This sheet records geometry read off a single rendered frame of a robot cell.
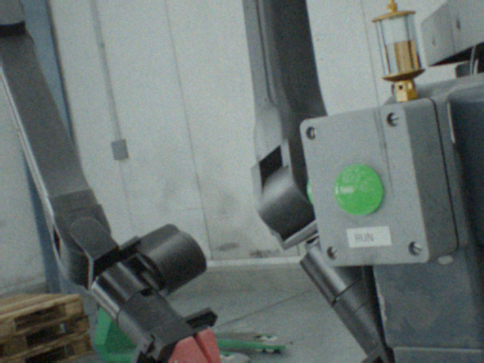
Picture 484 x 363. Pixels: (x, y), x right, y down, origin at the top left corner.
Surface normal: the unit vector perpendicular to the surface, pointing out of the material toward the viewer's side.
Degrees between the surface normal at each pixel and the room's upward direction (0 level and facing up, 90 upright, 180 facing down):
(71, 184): 38
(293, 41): 70
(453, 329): 90
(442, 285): 90
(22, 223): 90
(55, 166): 51
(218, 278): 90
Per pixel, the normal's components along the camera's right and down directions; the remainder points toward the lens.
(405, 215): -0.67, 0.16
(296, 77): 0.43, -0.43
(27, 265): 0.72, -0.10
